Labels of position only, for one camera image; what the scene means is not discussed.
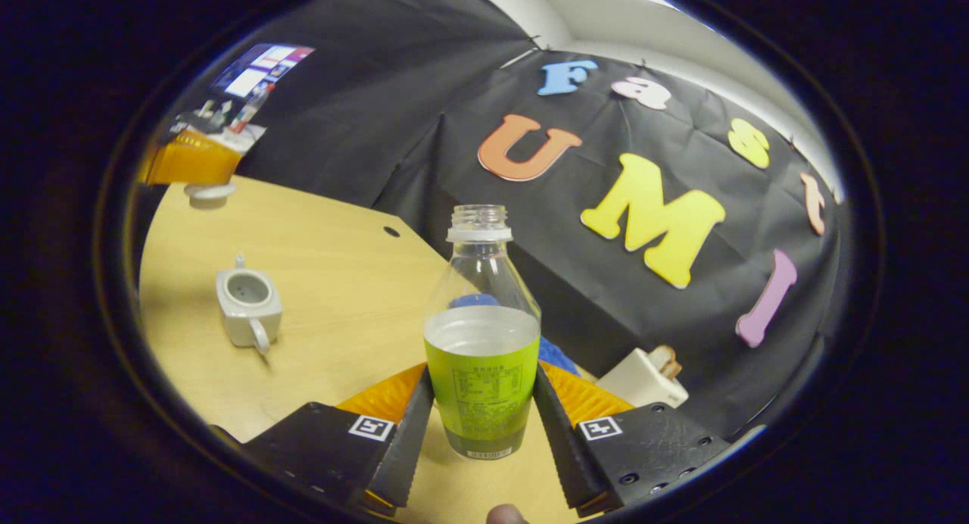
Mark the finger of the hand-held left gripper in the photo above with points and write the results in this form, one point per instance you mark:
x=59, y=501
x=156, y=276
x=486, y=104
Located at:
x=189, y=160

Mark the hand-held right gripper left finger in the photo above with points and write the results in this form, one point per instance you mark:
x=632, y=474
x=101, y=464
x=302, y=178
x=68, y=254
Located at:
x=405, y=448

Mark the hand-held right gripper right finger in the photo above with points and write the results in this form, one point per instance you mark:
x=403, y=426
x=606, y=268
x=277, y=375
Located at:
x=556, y=441

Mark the white teacup lid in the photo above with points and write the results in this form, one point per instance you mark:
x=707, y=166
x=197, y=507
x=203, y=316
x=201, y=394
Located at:
x=210, y=194

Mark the clear green-label water bottle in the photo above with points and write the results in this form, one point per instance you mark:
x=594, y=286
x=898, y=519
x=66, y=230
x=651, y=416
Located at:
x=482, y=388

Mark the white ceramic teacup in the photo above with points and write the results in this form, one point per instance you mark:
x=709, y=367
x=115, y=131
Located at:
x=248, y=300

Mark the red-cap plastic bottle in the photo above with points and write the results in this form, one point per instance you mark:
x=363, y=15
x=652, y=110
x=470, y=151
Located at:
x=250, y=111

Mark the small white side table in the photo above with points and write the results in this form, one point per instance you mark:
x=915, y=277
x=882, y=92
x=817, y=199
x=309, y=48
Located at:
x=242, y=136

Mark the blue towel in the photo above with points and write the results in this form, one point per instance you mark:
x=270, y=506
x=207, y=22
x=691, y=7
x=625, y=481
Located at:
x=559, y=357

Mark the white toaster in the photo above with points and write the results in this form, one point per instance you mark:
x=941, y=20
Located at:
x=636, y=384

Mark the computer monitor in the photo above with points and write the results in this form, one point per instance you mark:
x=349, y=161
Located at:
x=261, y=70

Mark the white bread slice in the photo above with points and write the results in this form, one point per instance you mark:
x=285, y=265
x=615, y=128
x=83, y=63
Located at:
x=660, y=357

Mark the brown crust bread slice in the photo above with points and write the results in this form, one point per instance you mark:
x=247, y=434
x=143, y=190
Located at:
x=673, y=369

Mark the black backdrop cloth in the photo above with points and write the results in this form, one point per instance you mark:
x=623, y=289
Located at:
x=363, y=92

